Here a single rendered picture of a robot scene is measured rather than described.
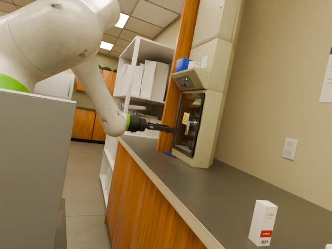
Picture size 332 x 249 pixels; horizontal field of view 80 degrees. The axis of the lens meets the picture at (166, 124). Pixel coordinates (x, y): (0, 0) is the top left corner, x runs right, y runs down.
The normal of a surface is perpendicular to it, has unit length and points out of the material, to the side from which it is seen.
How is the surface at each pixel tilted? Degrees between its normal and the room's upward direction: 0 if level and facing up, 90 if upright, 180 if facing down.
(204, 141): 90
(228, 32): 90
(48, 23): 100
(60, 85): 90
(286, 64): 90
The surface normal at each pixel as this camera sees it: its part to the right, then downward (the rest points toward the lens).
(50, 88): 0.38, 0.12
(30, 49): 0.07, 0.53
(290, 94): -0.91, -0.15
